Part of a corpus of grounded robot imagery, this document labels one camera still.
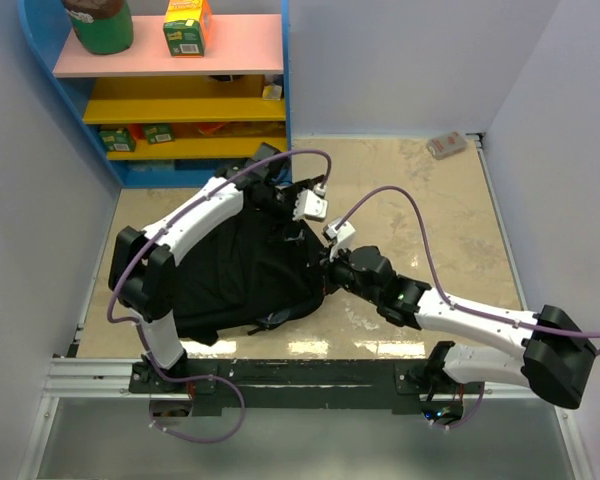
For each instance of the grey red packet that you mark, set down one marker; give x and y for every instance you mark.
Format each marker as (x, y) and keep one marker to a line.
(446, 145)

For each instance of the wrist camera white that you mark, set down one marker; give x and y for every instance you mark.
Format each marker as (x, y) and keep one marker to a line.
(340, 235)
(311, 204)

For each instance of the green small box left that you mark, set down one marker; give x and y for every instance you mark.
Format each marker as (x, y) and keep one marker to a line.
(117, 139)

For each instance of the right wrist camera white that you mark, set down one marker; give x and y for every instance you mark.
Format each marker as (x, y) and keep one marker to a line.
(340, 235)

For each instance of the green small box right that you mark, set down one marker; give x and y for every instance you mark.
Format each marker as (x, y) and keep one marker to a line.
(158, 133)

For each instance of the orange snack packet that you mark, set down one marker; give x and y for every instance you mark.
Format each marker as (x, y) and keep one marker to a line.
(210, 129)

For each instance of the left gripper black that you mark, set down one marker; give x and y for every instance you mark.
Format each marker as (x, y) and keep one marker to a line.
(292, 191)

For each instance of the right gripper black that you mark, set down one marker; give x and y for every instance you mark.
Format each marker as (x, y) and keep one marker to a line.
(328, 269)

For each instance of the small yellow white box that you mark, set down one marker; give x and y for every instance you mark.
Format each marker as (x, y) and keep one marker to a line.
(272, 92)

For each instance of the green brown bag on shelf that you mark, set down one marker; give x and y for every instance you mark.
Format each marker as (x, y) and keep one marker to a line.
(102, 27)

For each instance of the green small box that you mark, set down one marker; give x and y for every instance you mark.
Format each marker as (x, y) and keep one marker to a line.
(117, 139)
(158, 133)

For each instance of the black student backpack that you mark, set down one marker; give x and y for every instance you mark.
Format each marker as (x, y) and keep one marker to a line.
(253, 269)

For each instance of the blue shelf unit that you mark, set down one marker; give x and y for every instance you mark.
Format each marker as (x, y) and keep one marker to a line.
(145, 84)

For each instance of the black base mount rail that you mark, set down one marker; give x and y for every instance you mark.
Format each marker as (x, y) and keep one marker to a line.
(400, 386)

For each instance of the yellow green box on shelf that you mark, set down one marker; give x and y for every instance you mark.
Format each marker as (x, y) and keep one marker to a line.
(186, 27)

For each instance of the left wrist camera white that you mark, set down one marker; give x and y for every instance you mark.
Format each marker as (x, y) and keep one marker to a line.
(311, 204)

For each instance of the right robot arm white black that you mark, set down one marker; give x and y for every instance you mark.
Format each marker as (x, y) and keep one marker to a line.
(543, 351)

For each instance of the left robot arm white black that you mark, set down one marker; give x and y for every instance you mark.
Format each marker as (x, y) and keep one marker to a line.
(144, 271)

